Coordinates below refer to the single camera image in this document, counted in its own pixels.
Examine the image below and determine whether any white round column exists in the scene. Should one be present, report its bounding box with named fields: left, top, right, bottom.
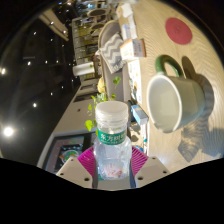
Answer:
left=72, top=61, right=96, bottom=77

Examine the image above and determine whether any white paper napkin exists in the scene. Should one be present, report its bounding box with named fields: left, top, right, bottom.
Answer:
left=116, top=3, right=134, bottom=19

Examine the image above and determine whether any clear plastic water bottle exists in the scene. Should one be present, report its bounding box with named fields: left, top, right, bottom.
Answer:
left=92, top=100, right=133, bottom=181

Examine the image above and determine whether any flat round red coaster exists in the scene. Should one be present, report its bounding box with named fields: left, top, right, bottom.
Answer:
left=165, top=17, right=193, bottom=46

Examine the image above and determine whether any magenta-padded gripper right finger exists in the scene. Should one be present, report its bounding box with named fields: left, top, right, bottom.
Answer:
left=128, top=145, right=171, bottom=189

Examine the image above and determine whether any window with colourful decals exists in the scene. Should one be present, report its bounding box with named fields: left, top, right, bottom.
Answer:
left=36, top=131, right=98, bottom=174

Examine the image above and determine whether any group of wooden dining chairs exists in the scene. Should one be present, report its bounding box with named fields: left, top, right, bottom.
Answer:
left=71, top=6, right=111, bottom=64

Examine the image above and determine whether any printed paper leaflet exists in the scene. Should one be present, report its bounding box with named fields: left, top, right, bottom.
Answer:
left=120, top=19, right=138, bottom=40

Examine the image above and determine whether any group of ceiling spotlights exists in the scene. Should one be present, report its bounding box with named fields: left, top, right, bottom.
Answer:
left=0, top=29, right=68, bottom=138

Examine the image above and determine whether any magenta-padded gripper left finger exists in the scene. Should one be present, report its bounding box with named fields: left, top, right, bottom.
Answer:
left=55, top=145, right=98, bottom=190

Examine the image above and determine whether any blue and white tissue box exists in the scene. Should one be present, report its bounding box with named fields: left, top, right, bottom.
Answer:
left=130, top=104, right=150, bottom=126

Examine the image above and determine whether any person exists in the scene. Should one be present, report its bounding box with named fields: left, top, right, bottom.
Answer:
left=97, top=77, right=106, bottom=94

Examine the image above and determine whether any grey curved sofa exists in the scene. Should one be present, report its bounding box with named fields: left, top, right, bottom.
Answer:
left=98, top=19, right=133, bottom=104

